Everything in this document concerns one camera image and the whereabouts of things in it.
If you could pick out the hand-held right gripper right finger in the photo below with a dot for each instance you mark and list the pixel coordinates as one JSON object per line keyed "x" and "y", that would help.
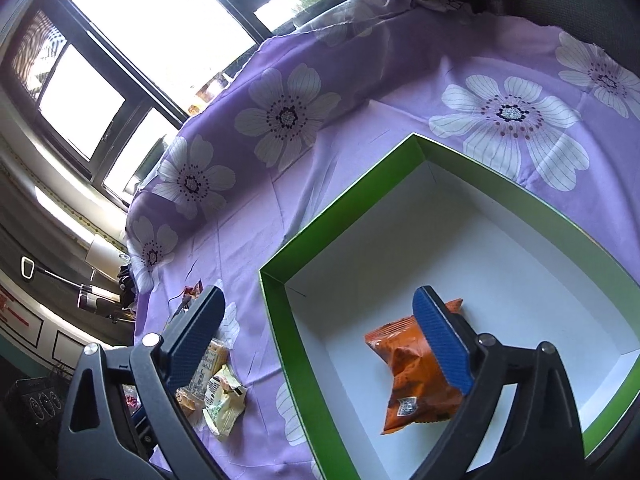
{"x": 442, "y": 340}

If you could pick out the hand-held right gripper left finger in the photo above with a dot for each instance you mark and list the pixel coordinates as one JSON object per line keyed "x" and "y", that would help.
{"x": 196, "y": 339}

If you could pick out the clear yellow cracker packet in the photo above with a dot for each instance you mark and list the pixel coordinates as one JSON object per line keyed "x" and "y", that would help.
{"x": 210, "y": 365}

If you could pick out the orange snack packet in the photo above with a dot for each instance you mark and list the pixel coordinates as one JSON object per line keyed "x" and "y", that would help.
{"x": 415, "y": 377}

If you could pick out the pale green white packet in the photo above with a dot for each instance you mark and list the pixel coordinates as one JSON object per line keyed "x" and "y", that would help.
{"x": 222, "y": 405}

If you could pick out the green cardboard box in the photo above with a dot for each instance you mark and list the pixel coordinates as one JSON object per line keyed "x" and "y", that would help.
{"x": 450, "y": 240}

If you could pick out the small red snack packet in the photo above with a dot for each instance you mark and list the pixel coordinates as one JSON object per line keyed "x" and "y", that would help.
{"x": 191, "y": 294}

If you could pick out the black stick vacuum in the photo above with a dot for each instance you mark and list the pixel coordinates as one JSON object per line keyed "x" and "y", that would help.
{"x": 97, "y": 297}

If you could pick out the white cylinder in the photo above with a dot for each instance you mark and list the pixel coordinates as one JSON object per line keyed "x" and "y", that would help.
{"x": 105, "y": 251}

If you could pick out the black patterned crate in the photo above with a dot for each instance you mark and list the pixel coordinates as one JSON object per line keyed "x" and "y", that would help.
{"x": 37, "y": 402}

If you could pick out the purple floral cloth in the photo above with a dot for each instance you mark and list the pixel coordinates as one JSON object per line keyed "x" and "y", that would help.
{"x": 350, "y": 160}

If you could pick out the black framed window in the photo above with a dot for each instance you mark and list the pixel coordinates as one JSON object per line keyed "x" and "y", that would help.
{"x": 150, "y": 20}

